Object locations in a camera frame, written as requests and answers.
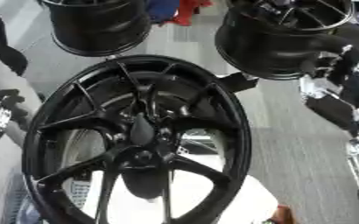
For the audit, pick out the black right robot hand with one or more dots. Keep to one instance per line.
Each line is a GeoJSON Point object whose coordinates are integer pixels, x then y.
{"type": "Point", "coordinates": [336, 109]}

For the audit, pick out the black wheel with silver-edged spokes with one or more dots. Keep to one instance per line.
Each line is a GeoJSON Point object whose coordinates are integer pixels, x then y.
{"type": "Point", "coordinates": [259, 43]}

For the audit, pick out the black spoked wheel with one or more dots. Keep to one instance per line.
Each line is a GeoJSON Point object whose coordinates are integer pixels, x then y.
{"type": "Point", "coordinates": [223, 116]}

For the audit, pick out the black wheel with plain barrel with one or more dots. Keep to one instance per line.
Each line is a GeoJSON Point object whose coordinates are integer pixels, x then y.
{"type": "Point", "coordinates": [95, 29]}

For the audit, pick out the brown block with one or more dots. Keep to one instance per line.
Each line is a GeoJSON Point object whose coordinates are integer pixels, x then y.
{"type": "Point", "coordinates": [282, 215]}

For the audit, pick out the red fabric item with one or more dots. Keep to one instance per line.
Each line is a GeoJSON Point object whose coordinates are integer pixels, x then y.
{"type": "Point", "coordinates": [187, 11]}

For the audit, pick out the blue fabric item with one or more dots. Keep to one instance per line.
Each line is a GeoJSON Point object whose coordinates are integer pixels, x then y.
{"type": "Point", "coordinates": [162, 10]}

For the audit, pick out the black wheel stand bracket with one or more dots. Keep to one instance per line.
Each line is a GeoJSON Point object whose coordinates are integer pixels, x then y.
{"type": "Point", "coordinates": [238, 82]}

